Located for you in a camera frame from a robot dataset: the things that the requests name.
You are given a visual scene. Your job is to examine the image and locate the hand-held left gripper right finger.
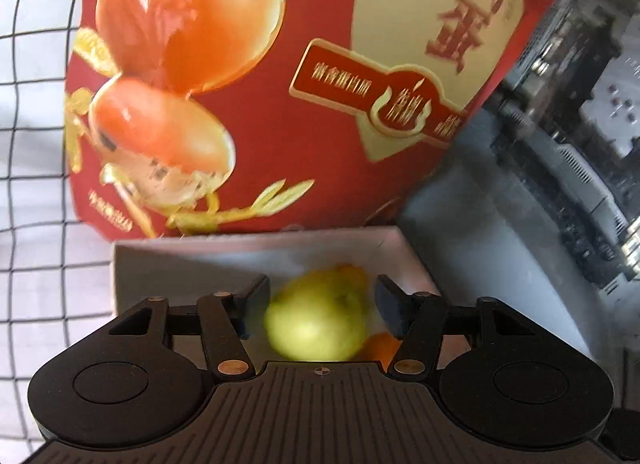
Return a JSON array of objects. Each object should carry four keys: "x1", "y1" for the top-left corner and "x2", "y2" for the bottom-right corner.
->
[{"x1": 375, "y1": 274, "x2": 541, "y2": 379}]

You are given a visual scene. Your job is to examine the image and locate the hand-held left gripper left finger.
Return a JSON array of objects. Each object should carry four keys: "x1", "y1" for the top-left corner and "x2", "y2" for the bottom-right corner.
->
[{"x1": 107, "y1": 274, "x2": 271, "y2": 379}]

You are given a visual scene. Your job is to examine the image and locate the green pear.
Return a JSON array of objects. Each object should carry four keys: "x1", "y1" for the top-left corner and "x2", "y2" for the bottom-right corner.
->
[{"x1": 263, "y1": 269, "x2": 373, "y2": 362}]

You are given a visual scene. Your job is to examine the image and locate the red printed cardboard box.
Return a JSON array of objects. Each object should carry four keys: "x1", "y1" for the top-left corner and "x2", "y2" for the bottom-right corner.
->
[{"x1": 62, "y1": 0, "x2": 576, "y2": 362}]

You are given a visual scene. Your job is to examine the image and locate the open grey computer case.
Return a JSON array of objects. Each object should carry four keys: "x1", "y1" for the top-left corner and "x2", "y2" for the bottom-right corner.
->
[{"x1": 397, "y1": 0, "x2": 640, "y2": 445}]

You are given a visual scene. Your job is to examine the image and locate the white checked tablecloth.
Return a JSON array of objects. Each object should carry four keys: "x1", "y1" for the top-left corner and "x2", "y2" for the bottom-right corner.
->
[{"x1": 0, "y1": 0, "x2": 118, "y2": 450}]

